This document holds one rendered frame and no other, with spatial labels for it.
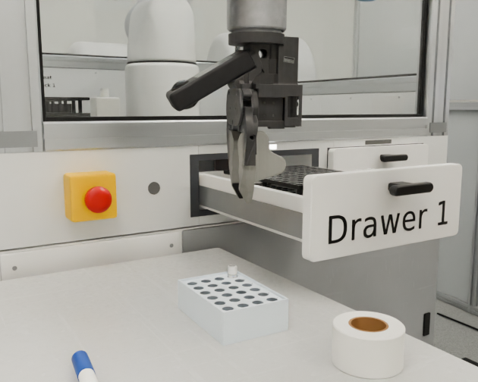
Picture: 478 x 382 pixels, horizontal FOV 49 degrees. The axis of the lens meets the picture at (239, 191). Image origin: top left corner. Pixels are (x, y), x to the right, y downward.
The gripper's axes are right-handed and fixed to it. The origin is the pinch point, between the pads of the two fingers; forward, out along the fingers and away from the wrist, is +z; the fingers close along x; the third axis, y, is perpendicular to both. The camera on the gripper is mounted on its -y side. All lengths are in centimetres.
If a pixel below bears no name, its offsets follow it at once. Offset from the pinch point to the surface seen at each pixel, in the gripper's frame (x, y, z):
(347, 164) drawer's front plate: 33.6, 32.9, 1.6
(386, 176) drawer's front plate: -3.3, 19.8, -1.8
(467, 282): 148, 161, 79
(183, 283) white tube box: -4.8, -8.2, 10.4
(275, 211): 3.2, 6.2, 3.7
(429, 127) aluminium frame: 43, 58, -5
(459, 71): 163, 158, -26
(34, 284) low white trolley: 11.4, -27.2, 14.6
